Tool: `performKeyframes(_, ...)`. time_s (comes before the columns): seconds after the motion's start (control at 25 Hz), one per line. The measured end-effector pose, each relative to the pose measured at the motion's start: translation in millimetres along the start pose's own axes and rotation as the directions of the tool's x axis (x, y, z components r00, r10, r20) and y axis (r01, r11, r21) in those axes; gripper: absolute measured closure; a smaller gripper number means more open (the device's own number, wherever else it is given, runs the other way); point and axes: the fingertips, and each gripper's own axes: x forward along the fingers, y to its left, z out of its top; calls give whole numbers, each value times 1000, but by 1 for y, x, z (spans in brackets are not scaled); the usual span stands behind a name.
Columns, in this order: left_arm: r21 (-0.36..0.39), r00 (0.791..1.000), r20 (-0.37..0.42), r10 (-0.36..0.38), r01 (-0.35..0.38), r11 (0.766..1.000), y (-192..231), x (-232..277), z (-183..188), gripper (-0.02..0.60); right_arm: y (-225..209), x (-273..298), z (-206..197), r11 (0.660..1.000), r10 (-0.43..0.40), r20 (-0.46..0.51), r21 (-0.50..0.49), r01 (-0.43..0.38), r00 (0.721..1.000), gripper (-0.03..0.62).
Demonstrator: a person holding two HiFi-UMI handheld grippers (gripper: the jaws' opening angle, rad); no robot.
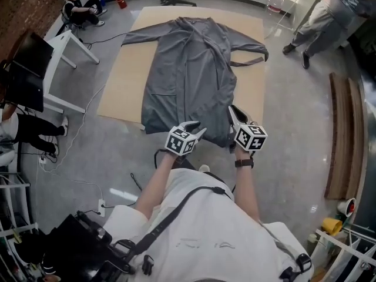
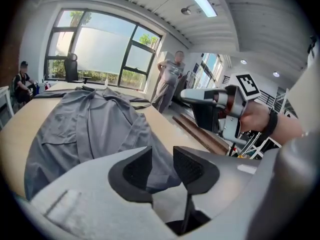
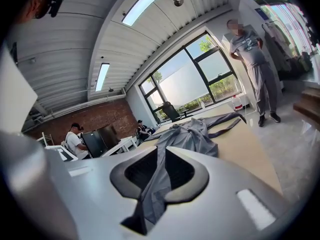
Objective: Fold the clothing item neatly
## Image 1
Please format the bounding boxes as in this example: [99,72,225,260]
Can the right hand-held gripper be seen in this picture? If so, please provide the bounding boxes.
[227,104,269,153]

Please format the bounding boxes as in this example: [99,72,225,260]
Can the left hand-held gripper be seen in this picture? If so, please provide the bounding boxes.
[163,120,209,157]

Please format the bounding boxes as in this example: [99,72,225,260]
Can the grey robe garment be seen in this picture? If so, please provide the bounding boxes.
[120,16,268,148]

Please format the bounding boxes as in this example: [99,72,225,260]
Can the person's right forearm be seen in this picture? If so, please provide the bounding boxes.
[233,151,261,223]

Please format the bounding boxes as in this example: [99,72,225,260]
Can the person's left forearm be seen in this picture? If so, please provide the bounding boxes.
[133,153,177,217]

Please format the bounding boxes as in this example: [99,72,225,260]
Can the person's black trousers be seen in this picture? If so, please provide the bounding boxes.
[175,158,197,172]

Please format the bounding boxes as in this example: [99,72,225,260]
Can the tan floor board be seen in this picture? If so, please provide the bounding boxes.
[96,5,267,128]

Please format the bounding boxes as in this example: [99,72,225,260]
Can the person's white t-shirt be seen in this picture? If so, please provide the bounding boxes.
[104,167,315,282]

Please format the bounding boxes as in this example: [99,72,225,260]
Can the large clear water jug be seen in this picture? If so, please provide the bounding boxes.
[266,0,284,14]

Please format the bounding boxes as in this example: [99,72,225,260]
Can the white cup red inside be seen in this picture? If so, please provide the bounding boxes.
[337,197,358,217]

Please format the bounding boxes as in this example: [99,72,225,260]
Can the yellow plastic cup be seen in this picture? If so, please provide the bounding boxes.
[322,217,343,234]

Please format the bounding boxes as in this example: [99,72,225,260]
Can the black hanging buckle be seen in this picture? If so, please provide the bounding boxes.
[142,254,155,276]

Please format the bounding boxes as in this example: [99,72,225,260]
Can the white table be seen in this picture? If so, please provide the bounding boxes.
[42,29,100,114]

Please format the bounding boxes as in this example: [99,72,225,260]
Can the black hip pack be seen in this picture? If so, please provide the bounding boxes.
[41,211,136,282]

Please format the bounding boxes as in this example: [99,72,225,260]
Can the black monitor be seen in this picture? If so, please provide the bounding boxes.
[5,62,50,113]
[11,31,56,79]

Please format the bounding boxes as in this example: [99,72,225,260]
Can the white metal shelf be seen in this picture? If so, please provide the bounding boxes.
[0,172,39,282]

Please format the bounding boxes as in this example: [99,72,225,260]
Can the brown strap wristwatch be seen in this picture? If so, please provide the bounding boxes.
[234,157,255,169]

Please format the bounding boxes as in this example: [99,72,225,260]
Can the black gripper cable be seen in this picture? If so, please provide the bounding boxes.
[153,148,169,170]

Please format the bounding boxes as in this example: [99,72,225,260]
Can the black floor cable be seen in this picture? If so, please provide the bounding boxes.
[130,173,142,191]
[79,32,127,45]

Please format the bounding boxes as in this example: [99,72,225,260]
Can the black chest harness strap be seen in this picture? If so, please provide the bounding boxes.
[111,185,234,264]

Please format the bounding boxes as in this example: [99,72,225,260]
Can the white power cable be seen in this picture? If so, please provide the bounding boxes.
[43,169,103,201]
[43,83,106,173]

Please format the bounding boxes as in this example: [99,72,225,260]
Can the white wire rack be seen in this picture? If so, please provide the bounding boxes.
[308,227,376,282]

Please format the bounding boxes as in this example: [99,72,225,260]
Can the black shoulder buckle strap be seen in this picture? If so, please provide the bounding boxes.
[278,253,312,281]

